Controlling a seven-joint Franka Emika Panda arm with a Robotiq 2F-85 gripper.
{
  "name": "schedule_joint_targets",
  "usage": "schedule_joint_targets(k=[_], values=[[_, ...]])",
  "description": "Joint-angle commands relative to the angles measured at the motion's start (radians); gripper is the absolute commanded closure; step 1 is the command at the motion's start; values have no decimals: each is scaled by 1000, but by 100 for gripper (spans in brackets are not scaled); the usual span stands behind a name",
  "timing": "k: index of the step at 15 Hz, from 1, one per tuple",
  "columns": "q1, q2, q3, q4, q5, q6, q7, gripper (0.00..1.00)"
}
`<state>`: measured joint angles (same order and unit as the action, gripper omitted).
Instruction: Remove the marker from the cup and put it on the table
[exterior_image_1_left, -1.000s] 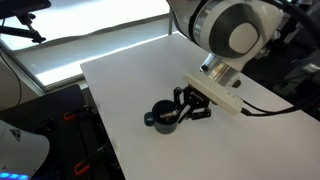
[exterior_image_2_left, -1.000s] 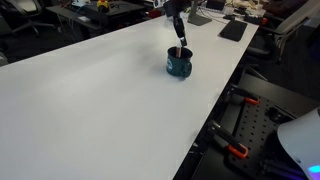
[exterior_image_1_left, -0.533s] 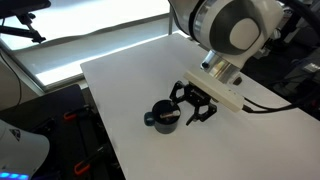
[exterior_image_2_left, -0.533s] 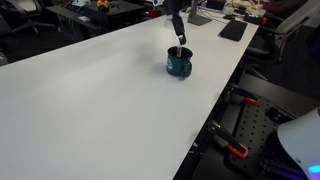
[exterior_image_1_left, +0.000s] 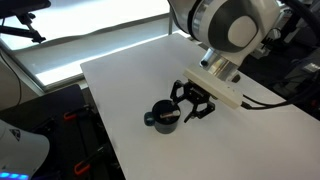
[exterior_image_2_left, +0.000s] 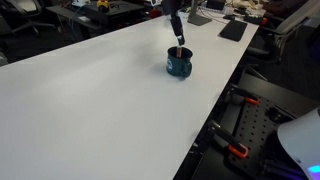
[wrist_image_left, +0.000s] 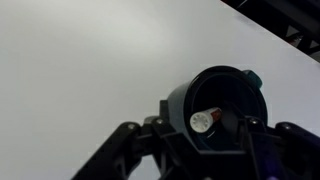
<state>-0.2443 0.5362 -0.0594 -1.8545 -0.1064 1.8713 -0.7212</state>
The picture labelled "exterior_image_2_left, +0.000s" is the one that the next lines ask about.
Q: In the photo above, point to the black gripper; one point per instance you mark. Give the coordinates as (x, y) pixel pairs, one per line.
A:
(177, 26)

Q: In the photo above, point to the white marker with red cap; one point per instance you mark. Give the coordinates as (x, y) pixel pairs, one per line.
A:
(179, 51)

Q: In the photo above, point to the dark teal mug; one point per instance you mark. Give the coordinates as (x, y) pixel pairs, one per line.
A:
(176, 66)

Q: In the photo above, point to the white robot base blue light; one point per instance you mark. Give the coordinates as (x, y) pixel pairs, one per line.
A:
(300, 140)

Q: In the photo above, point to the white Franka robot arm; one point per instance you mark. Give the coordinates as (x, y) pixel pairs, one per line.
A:
(171, 6)

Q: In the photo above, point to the white mug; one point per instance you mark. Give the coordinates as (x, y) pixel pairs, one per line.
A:
(185, 18)

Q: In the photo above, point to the grey monitor stand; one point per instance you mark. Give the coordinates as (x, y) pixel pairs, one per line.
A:
(196, 18)

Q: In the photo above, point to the black computer mouse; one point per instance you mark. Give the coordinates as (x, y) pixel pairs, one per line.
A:
(229, 17)

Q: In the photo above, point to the black flat pad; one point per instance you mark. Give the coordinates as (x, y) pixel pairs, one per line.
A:
(233, 30)

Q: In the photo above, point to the black box with red part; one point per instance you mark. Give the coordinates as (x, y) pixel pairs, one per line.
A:
(255, 19)

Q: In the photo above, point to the black side desk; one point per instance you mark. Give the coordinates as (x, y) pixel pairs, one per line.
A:
(100, 18)

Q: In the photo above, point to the grey office chair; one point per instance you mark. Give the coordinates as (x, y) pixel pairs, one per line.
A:
(293, 23)

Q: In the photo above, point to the dark office chair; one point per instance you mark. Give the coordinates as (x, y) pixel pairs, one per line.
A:
(26, 6)

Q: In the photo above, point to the black bracket on board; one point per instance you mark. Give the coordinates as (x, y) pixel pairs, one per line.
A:
(280, 115)

